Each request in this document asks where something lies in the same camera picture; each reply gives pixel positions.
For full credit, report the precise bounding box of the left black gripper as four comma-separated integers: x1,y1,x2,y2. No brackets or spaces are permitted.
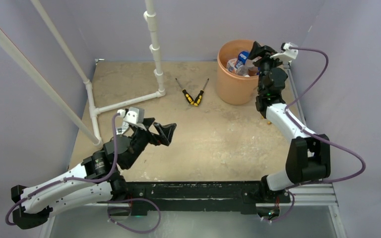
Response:
125,117,176,169

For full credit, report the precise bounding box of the red handled adjustable wrench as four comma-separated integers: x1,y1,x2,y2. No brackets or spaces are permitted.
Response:
116,122,129,135

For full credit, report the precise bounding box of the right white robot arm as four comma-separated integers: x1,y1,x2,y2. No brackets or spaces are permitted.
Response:
248,42,331,202

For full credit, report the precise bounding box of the Pepsi bottle blue label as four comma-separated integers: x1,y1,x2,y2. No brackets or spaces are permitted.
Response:
236,51,250,66

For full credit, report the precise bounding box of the left yellow black screwdriver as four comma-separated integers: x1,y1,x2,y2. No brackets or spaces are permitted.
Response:
175,78,194,105

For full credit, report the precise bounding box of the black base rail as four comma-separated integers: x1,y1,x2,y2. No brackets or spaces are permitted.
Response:
127,181,279,216

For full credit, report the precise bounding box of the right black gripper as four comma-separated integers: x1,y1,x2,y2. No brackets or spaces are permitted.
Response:
249,42,287,94

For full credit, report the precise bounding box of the yellow black screwdriver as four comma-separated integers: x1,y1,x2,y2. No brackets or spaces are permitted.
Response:
193,78,209,107
175,78,194,105

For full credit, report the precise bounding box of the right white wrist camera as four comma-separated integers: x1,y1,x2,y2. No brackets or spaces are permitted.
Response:
270,42,298,63

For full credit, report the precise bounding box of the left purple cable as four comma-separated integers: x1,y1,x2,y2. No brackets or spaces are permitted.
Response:
5,113,122,227

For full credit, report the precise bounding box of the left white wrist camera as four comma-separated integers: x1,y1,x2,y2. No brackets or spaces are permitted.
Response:
117,107,145,126

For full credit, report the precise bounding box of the white PVC pipe frame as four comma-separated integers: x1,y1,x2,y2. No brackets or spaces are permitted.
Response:
0,0,166,146

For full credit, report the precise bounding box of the small blue label bottle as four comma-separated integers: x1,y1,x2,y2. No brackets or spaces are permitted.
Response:
226,58,249,77

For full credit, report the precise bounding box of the right yellow black screwdriver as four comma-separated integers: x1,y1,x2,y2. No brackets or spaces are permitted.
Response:
193,78,209,107

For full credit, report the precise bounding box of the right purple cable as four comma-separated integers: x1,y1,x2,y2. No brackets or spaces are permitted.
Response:
284,47,367,184

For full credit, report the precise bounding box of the aluminium frame rail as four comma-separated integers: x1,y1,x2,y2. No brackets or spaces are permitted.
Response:
282,60,339,208

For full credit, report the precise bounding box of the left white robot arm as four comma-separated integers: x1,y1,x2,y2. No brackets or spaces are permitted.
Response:
5,112,177,230

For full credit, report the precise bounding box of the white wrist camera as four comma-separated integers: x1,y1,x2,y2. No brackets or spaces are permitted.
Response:
270,42,298,63
117,107,145,126

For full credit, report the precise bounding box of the orange plastic bin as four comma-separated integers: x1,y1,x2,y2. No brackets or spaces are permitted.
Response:
216,39,258,105

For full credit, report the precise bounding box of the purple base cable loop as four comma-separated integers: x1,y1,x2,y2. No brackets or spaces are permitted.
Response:
106,198,162,235

